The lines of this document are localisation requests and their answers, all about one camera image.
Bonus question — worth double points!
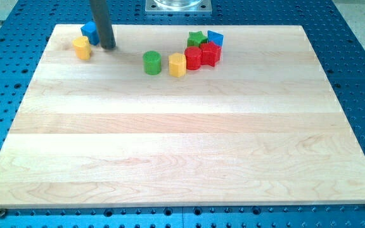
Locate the left board corner screw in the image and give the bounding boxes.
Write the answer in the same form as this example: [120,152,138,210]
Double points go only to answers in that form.
[0,208,7,218]

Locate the blue cube block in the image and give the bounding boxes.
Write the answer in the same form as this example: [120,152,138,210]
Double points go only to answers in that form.
[80,21,99,46]

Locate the green cylinder block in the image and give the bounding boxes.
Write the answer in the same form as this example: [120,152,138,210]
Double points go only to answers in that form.
[143,51,162,75]

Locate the red star block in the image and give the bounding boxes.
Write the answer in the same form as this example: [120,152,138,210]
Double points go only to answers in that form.
[200,41,222,67]

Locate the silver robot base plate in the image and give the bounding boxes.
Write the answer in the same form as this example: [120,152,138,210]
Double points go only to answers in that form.
[144,0,212,15]

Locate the wooden board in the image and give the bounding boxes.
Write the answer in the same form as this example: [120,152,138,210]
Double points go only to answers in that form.
[0,24,365,208]

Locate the yellow hexagon block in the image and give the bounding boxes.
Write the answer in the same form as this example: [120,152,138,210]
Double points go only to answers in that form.
[169,53,186,77]

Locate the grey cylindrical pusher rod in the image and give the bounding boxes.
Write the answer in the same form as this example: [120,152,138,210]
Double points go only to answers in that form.
[89,0,116,50]

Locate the yellow heart block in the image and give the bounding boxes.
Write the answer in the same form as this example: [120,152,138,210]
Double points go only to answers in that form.
[72,36,91,60]

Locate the blue triangle block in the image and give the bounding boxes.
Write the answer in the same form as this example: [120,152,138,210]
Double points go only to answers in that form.
[207,30,224,47]

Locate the green star block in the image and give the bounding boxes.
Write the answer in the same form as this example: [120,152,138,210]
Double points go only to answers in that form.
[187,31,208,47]

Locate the red cylinder block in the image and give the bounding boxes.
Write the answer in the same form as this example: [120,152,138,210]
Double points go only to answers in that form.
[184,46,202,70]

